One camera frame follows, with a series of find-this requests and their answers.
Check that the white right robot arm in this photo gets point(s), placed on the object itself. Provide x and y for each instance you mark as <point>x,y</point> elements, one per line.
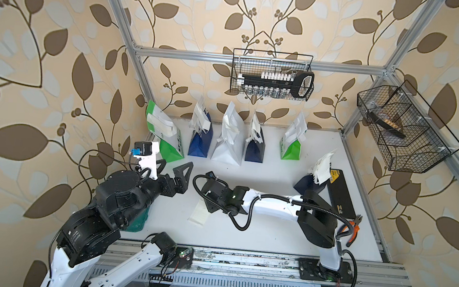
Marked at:
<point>321,225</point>

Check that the white paper bag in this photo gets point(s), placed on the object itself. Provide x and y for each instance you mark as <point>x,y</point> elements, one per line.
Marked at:
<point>229,149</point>

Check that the black wire basket right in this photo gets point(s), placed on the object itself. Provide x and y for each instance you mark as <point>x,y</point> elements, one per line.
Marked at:
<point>410,135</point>

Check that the small green paper bag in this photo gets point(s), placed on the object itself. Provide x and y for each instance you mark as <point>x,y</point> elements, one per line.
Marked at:
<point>290,143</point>

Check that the orange handled pliers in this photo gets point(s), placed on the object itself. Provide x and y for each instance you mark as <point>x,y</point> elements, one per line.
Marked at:
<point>350,228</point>

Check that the black wire basket back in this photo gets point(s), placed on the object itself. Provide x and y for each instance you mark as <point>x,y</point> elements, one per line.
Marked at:
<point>257,61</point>

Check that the black yellow flat case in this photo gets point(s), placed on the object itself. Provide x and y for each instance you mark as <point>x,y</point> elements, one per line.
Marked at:
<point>339,195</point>

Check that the aluminium front rail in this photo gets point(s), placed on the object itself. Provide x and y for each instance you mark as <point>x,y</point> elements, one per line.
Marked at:
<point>288,267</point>

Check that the black socket set holder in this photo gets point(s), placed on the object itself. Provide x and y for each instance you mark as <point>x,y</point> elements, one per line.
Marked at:
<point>292,85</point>

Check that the tool in right basket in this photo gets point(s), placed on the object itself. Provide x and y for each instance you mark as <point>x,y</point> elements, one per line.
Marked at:
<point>387,125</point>

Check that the green plastic tool case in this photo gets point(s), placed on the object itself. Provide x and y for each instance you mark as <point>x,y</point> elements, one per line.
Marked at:
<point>138,223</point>

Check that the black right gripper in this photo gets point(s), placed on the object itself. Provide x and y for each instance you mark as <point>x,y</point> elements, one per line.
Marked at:
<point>210,205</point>

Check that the navy blue paper bag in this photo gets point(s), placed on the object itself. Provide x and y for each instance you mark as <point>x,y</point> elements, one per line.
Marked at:
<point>307,182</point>

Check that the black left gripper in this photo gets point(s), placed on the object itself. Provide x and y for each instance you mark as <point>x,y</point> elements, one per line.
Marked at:
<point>180,183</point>

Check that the black wire basket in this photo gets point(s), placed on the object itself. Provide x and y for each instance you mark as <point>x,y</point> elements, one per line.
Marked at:
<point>257,61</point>
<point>410,135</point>

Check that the small blue paper bag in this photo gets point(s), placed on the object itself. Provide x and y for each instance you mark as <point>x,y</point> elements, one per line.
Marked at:
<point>201,139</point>

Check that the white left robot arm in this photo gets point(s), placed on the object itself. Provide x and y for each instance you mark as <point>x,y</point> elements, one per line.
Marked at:
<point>88,233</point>

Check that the large green white bag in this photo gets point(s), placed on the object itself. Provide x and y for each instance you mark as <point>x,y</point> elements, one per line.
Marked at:
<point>171,148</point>

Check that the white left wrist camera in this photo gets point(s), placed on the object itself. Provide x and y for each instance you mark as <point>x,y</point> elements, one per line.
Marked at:
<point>145,153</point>

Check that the dark navy small bag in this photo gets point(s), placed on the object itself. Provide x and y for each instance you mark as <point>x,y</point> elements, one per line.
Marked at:
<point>255,152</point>

